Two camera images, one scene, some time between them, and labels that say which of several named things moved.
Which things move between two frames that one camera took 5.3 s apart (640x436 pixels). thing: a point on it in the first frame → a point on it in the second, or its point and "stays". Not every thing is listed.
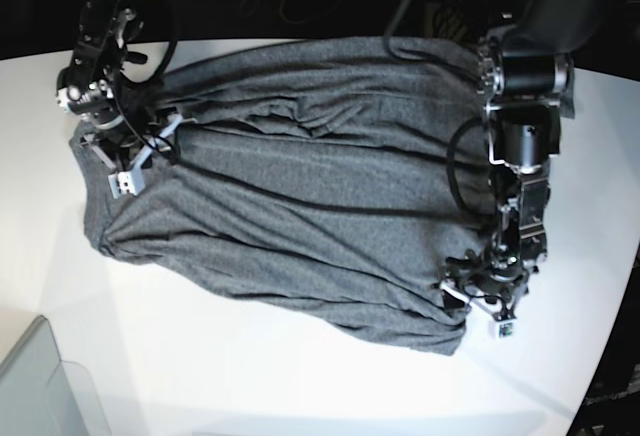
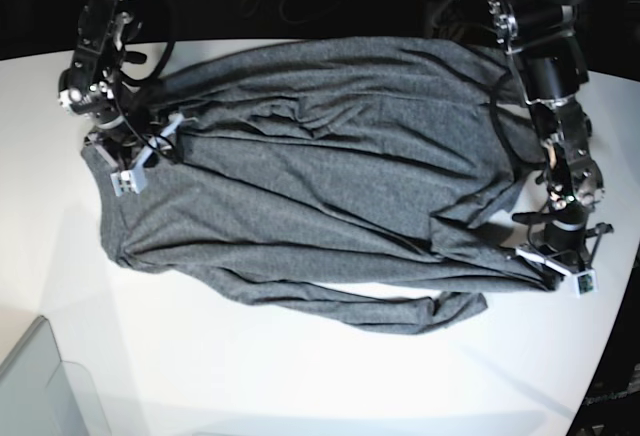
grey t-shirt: x=309 y=178 stays
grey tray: x=42 y=395 stays
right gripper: x=494 y=272 → x=565 y=234
